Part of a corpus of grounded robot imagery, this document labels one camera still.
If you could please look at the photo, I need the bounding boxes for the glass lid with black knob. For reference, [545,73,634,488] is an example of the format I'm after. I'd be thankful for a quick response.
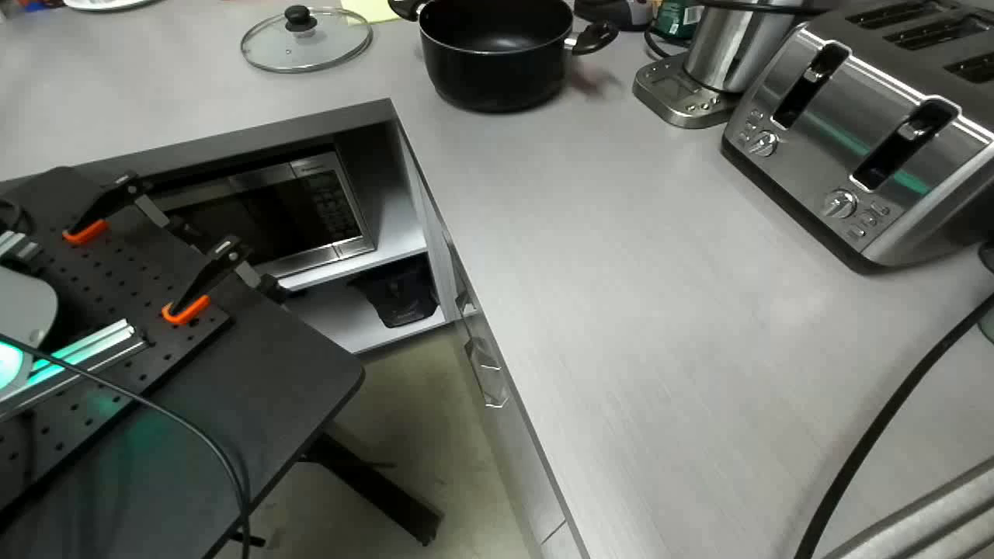
[240,4,376,73]

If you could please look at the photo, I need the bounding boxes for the grey robot base with light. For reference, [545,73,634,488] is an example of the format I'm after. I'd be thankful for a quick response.
[0,262,61,402]

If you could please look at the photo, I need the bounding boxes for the black cooking pot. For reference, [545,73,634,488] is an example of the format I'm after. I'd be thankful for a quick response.
[384,0,620,113]

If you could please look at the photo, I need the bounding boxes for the black bag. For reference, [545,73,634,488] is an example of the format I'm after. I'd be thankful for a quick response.
[354,262,445,330]

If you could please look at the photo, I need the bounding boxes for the black table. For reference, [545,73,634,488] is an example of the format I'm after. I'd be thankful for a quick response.
[0,164,447,559]

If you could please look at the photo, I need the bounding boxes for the pale yellow cloth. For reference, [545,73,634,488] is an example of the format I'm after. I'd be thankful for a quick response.
[346,0,400,24]

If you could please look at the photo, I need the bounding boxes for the stainless steel electric kettle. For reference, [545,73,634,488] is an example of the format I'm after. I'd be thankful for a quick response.
[632,0,823,134]

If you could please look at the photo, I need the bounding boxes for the stainless steel toaster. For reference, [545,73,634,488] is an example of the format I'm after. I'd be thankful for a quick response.
[721,0,994,275]

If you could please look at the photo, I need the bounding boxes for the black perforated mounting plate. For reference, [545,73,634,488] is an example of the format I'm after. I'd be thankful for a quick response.
[0,164,236,512]

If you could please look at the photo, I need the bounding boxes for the silver drawer handle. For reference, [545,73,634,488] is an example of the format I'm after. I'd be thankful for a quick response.
[462,333,514,414]

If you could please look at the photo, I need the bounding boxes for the black clamp with orange handle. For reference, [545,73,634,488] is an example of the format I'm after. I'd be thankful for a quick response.
[59,170,174,248]
[160,237,289,330]

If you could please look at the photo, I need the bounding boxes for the thin black cable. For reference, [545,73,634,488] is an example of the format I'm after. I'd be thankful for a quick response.
[0,334,257,559]

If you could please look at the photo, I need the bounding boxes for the black power cable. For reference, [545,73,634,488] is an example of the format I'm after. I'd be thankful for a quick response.
[791,292,994,559]

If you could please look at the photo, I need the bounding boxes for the aluminium profile rail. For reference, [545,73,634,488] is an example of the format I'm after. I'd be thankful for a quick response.
[0,317,150,420]

